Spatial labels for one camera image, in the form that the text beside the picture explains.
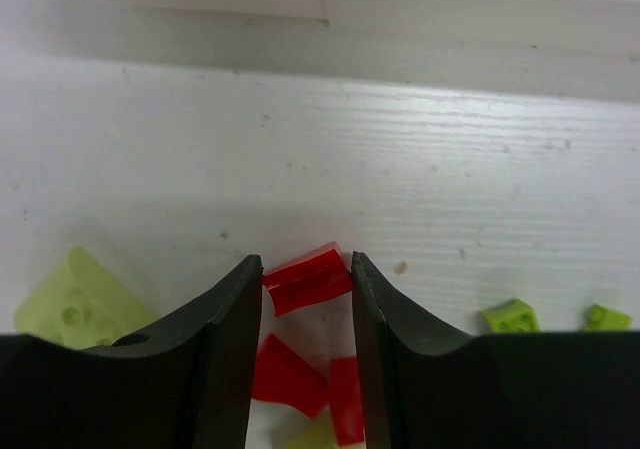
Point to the red curved lego slope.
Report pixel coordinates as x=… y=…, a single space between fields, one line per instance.
x=315 y=277
x=282 y=376

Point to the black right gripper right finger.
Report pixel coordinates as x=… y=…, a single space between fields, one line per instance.
x=426 y=384

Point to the green square lego plate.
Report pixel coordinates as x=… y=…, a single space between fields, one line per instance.
x=319 y=435
x=80 y=304

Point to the small green lego brick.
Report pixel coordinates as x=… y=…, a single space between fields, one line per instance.
x=514 y=316
x=601 y=318

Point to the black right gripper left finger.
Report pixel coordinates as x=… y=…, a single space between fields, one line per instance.
x=184 y=381

